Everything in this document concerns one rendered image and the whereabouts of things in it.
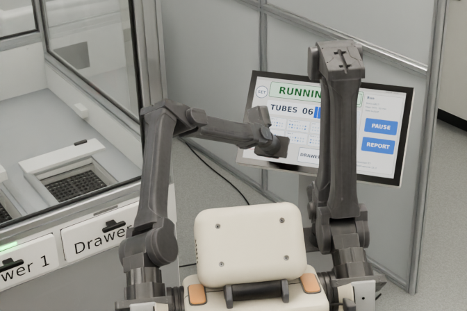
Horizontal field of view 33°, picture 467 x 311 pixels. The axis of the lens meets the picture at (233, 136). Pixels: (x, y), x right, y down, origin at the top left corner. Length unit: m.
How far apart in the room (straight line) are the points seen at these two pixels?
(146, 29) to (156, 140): 0.50
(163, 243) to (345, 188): 0.39
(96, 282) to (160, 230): 0.88
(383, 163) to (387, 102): 0.19
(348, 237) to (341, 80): 0.34
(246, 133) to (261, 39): 1.59
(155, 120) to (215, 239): 0.43
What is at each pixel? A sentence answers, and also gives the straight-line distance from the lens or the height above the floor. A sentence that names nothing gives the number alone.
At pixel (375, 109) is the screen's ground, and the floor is 1.14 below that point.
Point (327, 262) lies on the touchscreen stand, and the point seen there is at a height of 0.55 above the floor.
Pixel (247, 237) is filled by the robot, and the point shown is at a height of 1.35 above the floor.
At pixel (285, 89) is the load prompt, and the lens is 2.55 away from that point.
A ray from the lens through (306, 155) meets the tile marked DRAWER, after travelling 2.48.
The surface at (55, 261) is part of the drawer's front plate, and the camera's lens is 2.38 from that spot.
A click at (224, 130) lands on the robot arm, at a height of 1.26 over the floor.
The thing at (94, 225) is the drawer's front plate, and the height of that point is 0.91.
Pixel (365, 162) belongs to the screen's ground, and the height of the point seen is 1.01.
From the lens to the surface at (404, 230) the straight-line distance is 3.43.
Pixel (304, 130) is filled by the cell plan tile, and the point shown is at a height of 1.06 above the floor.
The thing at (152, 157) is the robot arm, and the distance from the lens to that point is 1.78.
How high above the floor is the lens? 2.24
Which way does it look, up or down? 29 degrees down
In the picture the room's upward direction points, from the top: 2 degrees counter-clockwise
